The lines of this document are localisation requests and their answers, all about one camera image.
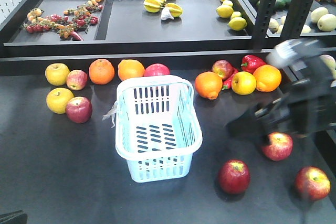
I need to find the pink apple left group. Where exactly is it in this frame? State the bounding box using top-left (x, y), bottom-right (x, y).
top-left (66, 69), bottom-right (88, 91)

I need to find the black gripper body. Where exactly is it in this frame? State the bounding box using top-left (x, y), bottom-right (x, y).
top-left (226, 56), bottom-right (335, 145)

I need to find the red apple front middle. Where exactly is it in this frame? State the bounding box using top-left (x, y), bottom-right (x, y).
top-left (261, 132), bottom-right (293, 162)

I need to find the small red yellow apple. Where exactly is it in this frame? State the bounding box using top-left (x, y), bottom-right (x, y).
top-left (212, 60), bottom-right (233, 81)

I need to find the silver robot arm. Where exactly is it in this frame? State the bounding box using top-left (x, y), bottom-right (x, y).
top-left (226, 39), bottom-right (335, 144)

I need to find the red bell pepper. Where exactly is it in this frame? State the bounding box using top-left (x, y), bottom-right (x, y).
top-left (240, 55), bottom-right (266, 74)

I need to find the yellow apple right group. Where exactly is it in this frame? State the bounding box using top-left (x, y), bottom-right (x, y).
top-left (232, 71), bottom-right (257, 95)

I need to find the yellow apple back left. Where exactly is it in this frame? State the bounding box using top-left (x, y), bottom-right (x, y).
top-left (45, 63), bottom-right (70, 86)

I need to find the pale peach fruit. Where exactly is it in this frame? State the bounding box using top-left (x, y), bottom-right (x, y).
top-left (320, 54), bottom-right (336, 79)

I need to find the large red apple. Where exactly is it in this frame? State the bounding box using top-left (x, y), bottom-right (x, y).
top-left (143, 63), bottom-right (170, 77)

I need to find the red apple front right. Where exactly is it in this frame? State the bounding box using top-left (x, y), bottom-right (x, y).
top-left (294, 166), bottom-right (331, 201)

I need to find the red chili pepper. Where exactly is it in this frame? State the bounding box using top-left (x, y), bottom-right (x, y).
top-left (222, 68), bottom-right (238, 90)

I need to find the red apple left group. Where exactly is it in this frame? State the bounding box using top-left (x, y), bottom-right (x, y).
top-left (66, 97), bottom-right (92, 124)

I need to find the yellow apple front left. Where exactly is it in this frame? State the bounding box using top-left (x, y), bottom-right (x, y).
top-left (46, 88), bottom-right (75, 114)

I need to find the light blue plastic basket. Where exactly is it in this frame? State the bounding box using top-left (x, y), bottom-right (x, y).
top-left (103, 75), bottom-right (203, 183)

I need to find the round orange right group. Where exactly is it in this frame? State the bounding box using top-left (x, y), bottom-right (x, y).
top-left (253, 65), bottom-right (282, 92)

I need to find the red apple front left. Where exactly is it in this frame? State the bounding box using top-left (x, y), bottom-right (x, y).
top-left (218, 159), bottom-right (250, 195)

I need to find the white garlic bulb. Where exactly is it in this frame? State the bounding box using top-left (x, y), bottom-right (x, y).
top-left (160, 7), bottom-right (174, 21)

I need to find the cherry tomato pile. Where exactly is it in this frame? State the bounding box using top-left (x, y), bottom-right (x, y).
top-left (20, 0), bottom-right (104, 41)

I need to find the black wooden display stand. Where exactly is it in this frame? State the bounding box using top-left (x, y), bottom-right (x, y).
top-left (0, 0), bottom-right (336, 224)

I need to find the orange with stem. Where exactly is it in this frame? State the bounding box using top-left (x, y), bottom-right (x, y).
top-left (194, 71), bottom-right (223, 100)

